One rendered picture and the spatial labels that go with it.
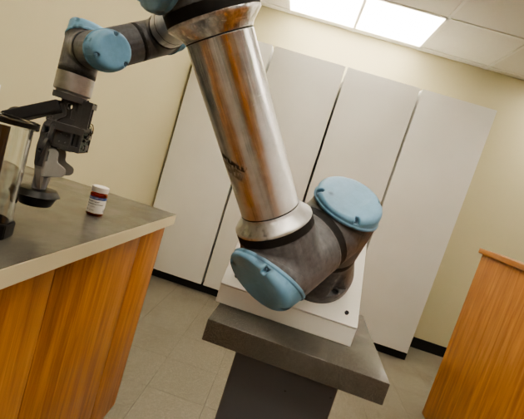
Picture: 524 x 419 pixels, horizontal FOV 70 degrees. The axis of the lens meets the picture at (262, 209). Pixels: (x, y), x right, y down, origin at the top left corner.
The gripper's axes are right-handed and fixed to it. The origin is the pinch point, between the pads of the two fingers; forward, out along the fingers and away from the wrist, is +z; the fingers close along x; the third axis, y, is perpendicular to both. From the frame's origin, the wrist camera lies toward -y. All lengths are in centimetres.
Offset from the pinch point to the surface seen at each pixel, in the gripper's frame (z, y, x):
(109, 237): 10.7, 15.9, 7.2
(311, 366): 12, 58, -34
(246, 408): 27, 53, -26
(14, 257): 9.9, 6.0, -20.9
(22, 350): 33.1, 7.9, -10.8
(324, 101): -83, 118, 217
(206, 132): -30, 35, 239
